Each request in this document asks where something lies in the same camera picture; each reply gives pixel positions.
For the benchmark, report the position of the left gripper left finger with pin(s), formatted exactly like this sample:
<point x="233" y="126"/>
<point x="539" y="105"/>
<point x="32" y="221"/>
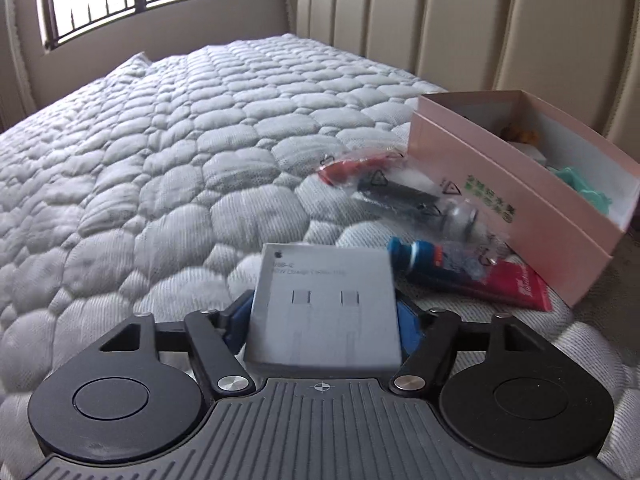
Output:
<point x="215" y="339"/>

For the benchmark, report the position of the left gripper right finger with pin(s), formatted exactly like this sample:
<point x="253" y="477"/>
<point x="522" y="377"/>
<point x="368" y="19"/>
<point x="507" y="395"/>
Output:
<point x="428" y="345"/>

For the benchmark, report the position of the red blue tube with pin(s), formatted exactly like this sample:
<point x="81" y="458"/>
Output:
<point x="459" y="268"/>

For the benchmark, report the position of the white cable box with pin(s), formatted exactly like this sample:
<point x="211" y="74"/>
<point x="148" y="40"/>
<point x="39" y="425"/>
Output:
<point x="323" y="311"/>

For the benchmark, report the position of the clear bag with parts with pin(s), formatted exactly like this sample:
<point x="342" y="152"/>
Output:
<point x="391" y="184"/>

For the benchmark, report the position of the green plastic tool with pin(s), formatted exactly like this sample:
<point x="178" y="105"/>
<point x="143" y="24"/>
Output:
<point x="577" y="182"/>

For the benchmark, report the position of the orange toy figure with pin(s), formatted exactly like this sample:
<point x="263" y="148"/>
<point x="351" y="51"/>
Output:
<point x="516" y="134"/>

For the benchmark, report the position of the quilted grey mattress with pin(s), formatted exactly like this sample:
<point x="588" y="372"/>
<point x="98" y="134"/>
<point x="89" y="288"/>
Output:
<point x="150" y="193"/>

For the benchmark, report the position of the pink cardboard box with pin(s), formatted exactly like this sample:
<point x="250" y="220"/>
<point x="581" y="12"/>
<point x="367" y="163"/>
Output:
<point x="455" y="136"/>

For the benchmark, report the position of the beige padded headboard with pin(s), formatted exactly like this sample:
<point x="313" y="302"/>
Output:
<point x="579" y="55"/>

